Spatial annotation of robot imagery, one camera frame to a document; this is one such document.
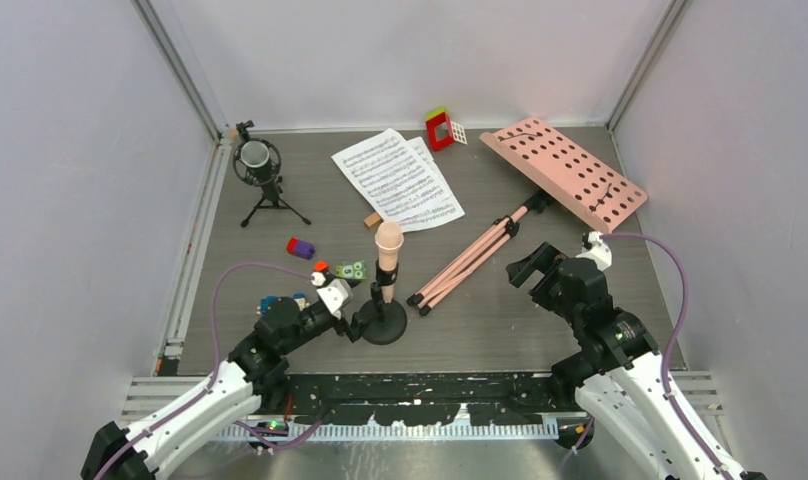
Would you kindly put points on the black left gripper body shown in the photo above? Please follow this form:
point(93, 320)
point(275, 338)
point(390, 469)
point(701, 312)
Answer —
point(350, 329)

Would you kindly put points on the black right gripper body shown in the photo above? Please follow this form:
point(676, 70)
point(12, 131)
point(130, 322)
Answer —
point(547, 292)

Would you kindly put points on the black round-base microphone stand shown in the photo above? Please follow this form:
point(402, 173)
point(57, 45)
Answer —
point(394, 325)

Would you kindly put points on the pink foam microphone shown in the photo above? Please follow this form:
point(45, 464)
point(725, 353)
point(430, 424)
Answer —
point(389, 240)

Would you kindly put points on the pink music stand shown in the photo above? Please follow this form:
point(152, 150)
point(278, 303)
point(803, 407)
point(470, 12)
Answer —
point(565, 173)

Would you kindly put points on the sheet music page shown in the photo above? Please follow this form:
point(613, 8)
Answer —
point(441, 209)
point(389, 175)

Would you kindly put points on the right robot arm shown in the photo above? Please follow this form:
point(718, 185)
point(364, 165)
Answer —
point(620, 376)

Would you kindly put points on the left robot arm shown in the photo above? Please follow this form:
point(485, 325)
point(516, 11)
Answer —
point(253, 376)

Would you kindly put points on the green owl number block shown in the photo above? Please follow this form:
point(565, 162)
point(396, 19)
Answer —
point(354, 270)

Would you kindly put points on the small red-orange cube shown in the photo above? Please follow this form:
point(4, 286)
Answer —
point(320, 266)

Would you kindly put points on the orange wooden block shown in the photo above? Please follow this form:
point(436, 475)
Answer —
point(372, 220)

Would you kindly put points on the purple and red brick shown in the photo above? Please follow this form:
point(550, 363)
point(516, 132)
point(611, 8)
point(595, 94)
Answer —
point(301, 248)

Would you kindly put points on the blue toy brick car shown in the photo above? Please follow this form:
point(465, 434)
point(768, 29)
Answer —
point(266, 302)

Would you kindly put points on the red toy house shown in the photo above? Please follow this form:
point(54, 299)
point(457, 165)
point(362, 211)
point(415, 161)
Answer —
point(442, 131)

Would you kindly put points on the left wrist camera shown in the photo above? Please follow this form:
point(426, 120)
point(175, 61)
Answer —
point(334, 292)

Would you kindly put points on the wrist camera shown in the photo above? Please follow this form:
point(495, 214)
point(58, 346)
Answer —
point(595, 248)
point(334, 292)

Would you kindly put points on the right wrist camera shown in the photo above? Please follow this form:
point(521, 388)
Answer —
point(595, 248)

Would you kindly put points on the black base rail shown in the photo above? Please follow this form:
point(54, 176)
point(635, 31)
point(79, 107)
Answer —
point(418, 399)

